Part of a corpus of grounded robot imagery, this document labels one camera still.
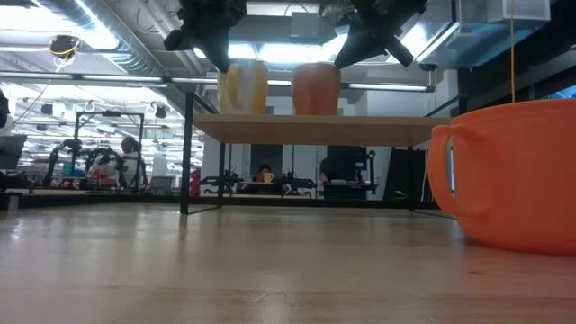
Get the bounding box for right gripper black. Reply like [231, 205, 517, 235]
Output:
[334, 0, 429, 70]

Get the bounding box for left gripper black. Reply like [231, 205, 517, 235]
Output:
[163, 0, 248, 75]

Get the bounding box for white and yellow mug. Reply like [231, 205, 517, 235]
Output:
[217, 59, 270, 115]

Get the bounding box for orange cup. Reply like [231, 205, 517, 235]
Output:
[291, 61, 342, 116]

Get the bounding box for wooden shelf with black legs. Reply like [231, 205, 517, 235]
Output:
[179, 92, 455, 215]

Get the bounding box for person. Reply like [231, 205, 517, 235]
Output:
[251, 163, 278, 195]
[319, 146, 369, 200]
[119, 136, 144, 189]

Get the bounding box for large orange mug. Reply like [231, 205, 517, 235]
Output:
[426, 98, 576, 257]

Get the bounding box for dark monitor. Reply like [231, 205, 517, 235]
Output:
[0, 133, 29, 171]

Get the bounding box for black metal frame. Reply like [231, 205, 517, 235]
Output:
[73, 110, 146, 191]

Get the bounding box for yellow cable reel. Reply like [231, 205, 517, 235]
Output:
[48, 34, 82, 60]

